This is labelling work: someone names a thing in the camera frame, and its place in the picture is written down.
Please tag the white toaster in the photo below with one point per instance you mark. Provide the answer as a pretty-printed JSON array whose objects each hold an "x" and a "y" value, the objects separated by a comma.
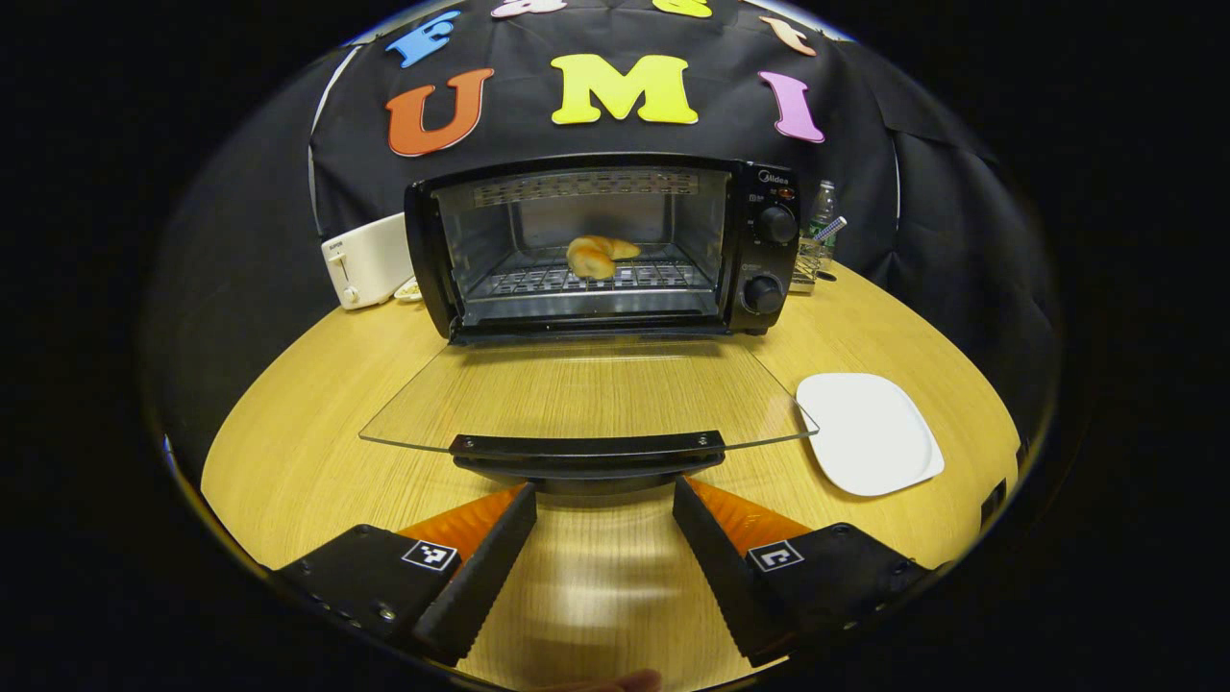
[{"x": 370, "y": 259}]

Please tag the white square plate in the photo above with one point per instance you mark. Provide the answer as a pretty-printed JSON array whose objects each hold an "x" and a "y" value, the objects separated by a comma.
[{"x": 865, "y": 432}]

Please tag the white snack tray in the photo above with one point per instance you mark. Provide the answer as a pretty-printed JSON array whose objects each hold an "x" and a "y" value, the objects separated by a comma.
[{"x": 410, "y": 290}]

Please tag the clear glass cup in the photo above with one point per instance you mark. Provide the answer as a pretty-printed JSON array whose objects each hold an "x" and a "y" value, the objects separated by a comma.
[{"x": 812, "y": 264}]

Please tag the golden croissant bread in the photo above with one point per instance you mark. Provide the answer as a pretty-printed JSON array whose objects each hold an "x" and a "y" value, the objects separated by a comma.
[{"x": 591, "y": 258}]

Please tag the black electric oven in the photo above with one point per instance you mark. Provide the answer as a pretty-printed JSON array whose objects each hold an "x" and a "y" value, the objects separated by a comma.
[{"x": 769, "y": 259}]

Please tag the clear plastic bottle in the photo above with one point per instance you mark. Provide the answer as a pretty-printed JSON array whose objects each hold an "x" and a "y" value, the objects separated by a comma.
[{"x": 823, "y": 207}]

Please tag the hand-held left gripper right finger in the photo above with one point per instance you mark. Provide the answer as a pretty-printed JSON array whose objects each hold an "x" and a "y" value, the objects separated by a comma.
[{"x": 721, "y": 577}]

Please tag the black backdrop cloth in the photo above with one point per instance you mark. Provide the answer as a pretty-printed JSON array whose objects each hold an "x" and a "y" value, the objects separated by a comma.
[{"x": 519, "y": 111}]

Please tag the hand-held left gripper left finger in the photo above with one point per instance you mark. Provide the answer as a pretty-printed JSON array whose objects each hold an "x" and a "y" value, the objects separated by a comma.
[{"x": 485, "y": 577}]

